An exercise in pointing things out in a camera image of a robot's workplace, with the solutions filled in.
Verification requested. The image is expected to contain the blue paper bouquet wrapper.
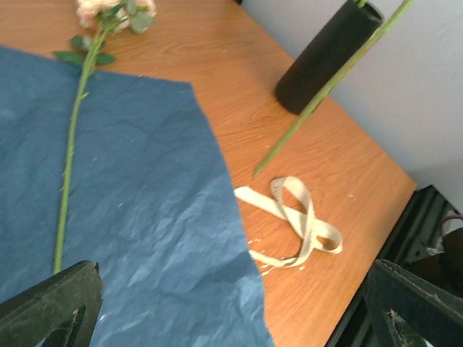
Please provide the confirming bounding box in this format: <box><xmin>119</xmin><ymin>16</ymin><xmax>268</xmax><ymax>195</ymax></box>
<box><xmin>1</xmin><ymin>48</ymin><xmax>273</xmax><ymax>346</ymax></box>

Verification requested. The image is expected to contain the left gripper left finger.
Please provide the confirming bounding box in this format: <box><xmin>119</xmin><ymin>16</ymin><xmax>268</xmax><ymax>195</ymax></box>
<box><xmin>1</xmin><ymin>260</ymin><xmax>103</xmax><ymax>346</ymax></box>

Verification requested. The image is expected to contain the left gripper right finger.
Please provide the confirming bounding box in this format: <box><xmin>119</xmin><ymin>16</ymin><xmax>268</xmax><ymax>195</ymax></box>
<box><xmin>365</xmin><ymin>260</ymin><xmax>462</xmax><ymax>346</ymax></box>

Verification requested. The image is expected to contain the black cylinder table edge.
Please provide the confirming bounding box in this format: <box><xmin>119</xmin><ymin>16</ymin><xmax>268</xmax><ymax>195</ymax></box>
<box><xmin>275</xmin><ymin>1</ymin><xmax>384</xmax><ymax>114</ymax></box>

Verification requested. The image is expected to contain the cream printed ribbon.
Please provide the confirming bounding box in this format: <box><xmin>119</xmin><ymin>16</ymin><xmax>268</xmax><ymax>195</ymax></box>
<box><xmin>234</xmin><ymin>176</ymin><xmax>344</xmax><ymax>268</ymax></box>

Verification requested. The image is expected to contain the pink rose stem large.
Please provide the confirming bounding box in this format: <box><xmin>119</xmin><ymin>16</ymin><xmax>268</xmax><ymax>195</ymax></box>
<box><xmin>252</xmin><ymin>1</ymin><xmax>414</xmax><ymax>179</ymax></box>

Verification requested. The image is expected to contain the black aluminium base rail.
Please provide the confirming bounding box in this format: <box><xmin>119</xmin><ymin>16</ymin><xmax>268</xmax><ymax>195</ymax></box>
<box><xmin>326</xmin><ymin>186</ymin><xmax>462</xmax><ymax>347</ymax></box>

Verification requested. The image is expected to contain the pink yellow flower bouquet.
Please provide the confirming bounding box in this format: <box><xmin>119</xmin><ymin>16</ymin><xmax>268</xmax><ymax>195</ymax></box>
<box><xmin>51</xmin><ymin>0</ymin><xmax>158</xmax><ymax>275</ymax></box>

